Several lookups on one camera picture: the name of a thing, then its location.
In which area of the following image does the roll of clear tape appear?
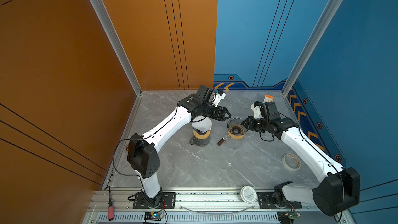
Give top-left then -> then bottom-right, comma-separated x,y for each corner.
282,153 -> 302,172

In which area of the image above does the aluminium right corner post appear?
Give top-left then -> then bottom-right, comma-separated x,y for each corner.
282,0 -> 343,96

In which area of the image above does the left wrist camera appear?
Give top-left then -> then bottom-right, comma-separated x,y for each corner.
193,85 -> 226,107

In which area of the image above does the clear glass pitcher wooden handle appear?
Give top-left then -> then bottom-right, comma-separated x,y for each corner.
217,136 -> 243,149

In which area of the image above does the aluminium left corner post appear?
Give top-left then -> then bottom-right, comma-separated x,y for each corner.
89,0 -> 142,96

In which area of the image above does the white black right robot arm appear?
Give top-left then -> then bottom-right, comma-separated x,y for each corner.
243,116 -> 360,216

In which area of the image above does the green circuit board left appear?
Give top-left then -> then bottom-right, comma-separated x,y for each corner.
143,212 -> 166,224

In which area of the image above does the ribbed glass coffee server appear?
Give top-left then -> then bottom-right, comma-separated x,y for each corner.
189,136 -> 211,147

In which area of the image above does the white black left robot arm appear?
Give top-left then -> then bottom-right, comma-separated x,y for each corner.
127,88 -> 231,208

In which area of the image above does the circuit board right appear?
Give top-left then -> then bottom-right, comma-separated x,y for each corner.
277,212 -> 301,224

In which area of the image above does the aluminium corner post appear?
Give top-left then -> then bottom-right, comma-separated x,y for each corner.
282,0 -> 343,96
89,0 -> 142,96

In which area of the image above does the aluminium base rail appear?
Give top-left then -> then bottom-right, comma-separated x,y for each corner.
83,188 -> 355,224

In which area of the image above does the bamboo dripper ring stand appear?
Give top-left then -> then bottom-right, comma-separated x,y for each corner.
193,129 -> 211,140

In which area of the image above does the grey ribbed glass dripper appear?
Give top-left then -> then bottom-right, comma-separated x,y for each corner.
227,117 -> 247,133

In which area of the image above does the orange coffee filter pack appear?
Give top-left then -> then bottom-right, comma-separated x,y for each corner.
263,94 -> 274,103

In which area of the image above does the red handled screwdriver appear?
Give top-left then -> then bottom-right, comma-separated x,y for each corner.
107,187 -> 114,222

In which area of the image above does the white round lid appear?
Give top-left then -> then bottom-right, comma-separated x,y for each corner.
240,186 -> 257,204

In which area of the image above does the white paper coffee filter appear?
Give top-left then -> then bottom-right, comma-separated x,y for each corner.
191,116 -> 212,134

